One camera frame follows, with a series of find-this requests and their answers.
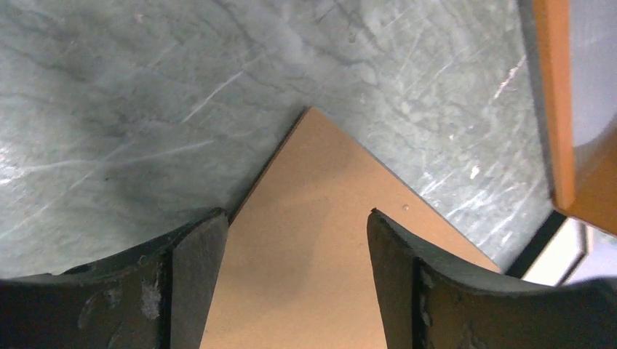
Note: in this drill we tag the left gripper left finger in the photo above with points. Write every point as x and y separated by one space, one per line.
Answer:
154 295

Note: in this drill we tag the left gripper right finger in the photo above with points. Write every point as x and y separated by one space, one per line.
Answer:
430 298

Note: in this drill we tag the picture frame black and wood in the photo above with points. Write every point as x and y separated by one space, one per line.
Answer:
554 253

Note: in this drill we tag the brown backing board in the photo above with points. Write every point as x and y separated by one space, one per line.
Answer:
296 272

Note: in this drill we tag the orange wooden shelf rack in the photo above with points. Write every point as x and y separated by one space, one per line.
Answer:
576 43

